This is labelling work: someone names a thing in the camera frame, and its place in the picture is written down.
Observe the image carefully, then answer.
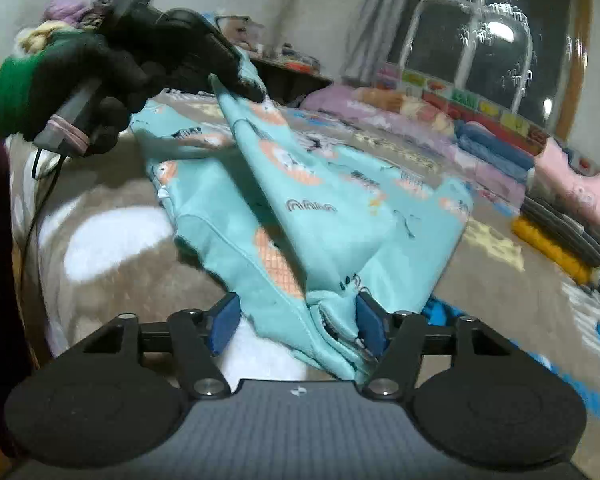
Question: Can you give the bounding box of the black cable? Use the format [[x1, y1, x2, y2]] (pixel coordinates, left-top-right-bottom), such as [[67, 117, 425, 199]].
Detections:
[[20, 147, 68, 281]]

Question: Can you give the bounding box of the grey curtain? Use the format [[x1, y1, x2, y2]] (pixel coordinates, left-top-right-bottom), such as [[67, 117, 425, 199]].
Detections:
[[340, 0, 421, 83]]

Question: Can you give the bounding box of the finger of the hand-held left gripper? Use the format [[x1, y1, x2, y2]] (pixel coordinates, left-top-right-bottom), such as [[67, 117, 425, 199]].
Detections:
[[207, 45, 265, 104]]

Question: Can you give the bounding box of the purple cloth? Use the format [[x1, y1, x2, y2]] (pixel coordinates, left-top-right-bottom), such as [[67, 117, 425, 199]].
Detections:
[[42, 0, 108, 28]]

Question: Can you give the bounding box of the yellow folded sweater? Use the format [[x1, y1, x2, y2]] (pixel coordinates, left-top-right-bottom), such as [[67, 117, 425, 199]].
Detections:
[[512, 215, 596, 286]]

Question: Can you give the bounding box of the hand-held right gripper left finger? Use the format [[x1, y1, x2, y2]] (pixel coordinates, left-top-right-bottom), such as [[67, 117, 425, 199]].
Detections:
[[55, 292, 242, 400]]

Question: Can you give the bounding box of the brown cartoon mouse blanket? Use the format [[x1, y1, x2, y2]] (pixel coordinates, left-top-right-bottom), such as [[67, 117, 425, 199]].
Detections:
[[5, 87, 600, 461]]

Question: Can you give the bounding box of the window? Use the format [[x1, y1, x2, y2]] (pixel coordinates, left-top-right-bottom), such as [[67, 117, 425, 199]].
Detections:
[[387, 0, 588, 131]]

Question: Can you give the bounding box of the person's dark maroon clothing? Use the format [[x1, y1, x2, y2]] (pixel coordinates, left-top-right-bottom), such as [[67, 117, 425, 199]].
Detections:
[[0, 135, 36, 461]]

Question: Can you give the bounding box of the person's left hand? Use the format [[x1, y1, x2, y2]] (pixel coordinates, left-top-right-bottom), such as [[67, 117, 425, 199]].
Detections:
[[0, 14, 162, 156]]

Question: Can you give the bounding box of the teal patterned sweatshirt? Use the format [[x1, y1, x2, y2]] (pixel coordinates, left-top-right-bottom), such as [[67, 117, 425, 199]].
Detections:
[[130, 50, 476, 382]]

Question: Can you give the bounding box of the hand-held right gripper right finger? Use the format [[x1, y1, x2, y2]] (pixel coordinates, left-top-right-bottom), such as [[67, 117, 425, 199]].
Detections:
[[356, 292, 536, 401]]

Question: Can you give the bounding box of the cluttered side desk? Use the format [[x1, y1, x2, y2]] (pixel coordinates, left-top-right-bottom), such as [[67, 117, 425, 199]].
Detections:
[[215, 10, 321, 73]]

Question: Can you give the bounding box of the pink folded top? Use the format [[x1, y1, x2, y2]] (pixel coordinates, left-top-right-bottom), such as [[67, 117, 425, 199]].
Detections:
[[532, 137, 600, 248]]

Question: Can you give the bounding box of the black white striped folded garment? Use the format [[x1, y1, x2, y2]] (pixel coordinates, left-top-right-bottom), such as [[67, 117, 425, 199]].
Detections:
[[520, 207, 600, 268]]

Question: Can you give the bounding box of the colourful picture headboard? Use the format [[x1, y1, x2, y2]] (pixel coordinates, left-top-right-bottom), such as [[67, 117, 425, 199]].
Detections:
[[375, 62, 556, 156]]

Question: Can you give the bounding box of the blue folded blanket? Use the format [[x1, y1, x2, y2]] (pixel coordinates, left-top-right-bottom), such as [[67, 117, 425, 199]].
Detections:
[[455, 120, 541, 181]]

